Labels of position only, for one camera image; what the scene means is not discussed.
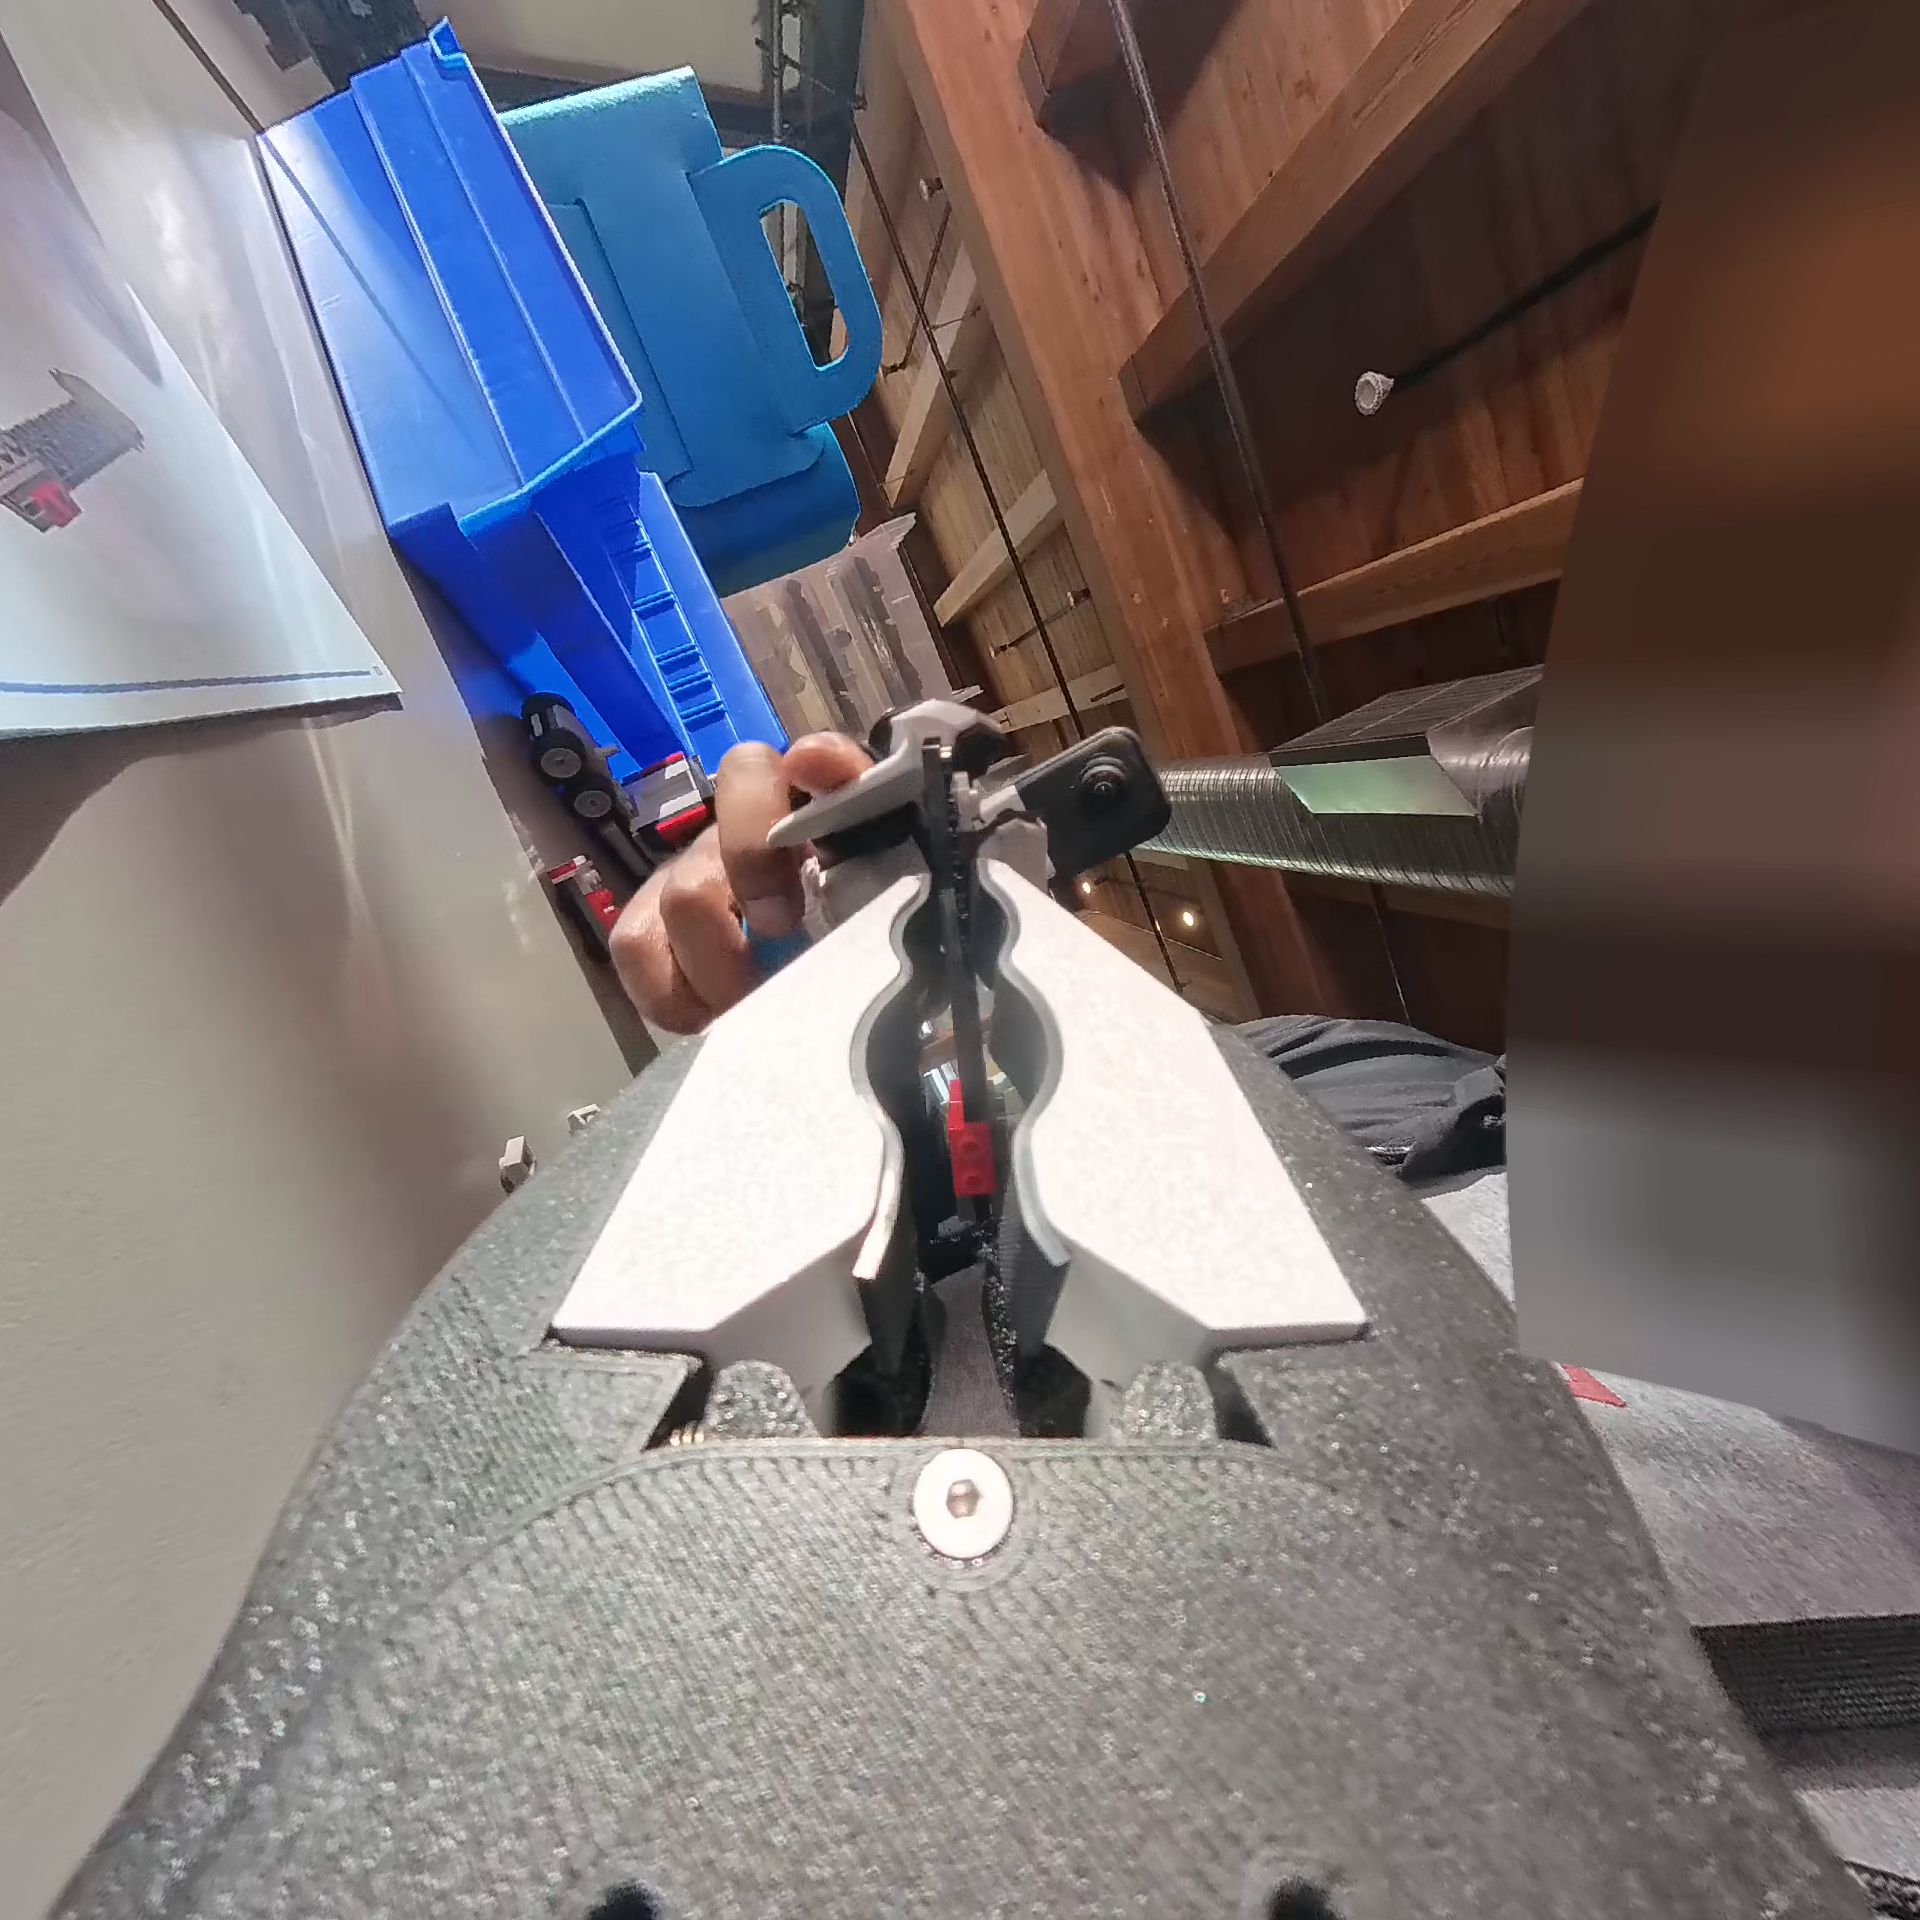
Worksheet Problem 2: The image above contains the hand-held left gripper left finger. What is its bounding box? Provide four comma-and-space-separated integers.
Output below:
549, 877, 940, 1432

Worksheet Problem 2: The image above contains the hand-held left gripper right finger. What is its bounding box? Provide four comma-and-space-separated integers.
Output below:
977, 867, 1373, 1432

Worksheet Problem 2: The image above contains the long black brick beam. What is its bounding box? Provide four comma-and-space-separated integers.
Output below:
913, 734, 1005, 1252

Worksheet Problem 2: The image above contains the blue plastic bin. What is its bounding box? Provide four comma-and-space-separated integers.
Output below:
252, 15, 797, 783

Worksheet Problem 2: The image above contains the person's right forearm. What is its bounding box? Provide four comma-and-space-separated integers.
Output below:
1240, 1008, 1509, 1191

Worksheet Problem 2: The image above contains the grey desk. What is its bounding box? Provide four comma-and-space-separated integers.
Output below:
0, 0, 724, 1893

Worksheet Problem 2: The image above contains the person's right hand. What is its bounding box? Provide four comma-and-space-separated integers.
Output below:
603, 734, 877, 1040

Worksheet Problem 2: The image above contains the clear plastic storage box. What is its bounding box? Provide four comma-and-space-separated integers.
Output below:
724, 513, 988, 741

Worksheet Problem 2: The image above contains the red black toy brick truck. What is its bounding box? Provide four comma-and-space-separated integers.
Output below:
514, 686, 717, 877

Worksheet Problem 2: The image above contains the red brick sub-assembly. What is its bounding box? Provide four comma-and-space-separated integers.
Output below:
542, 852, 628, 944

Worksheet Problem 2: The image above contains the person's grey sweatshirt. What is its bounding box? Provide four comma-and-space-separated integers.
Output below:
1410, 1171, 1920, 1893

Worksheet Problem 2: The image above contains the light blue instruction booklet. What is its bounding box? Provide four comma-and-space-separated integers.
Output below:
0, 105, 405, 743

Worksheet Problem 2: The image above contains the silver flexible duct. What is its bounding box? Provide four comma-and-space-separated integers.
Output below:
1129, 719, 1536, 904

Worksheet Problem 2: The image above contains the light blue handled case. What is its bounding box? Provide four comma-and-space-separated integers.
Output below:
497, 64, 889, 597

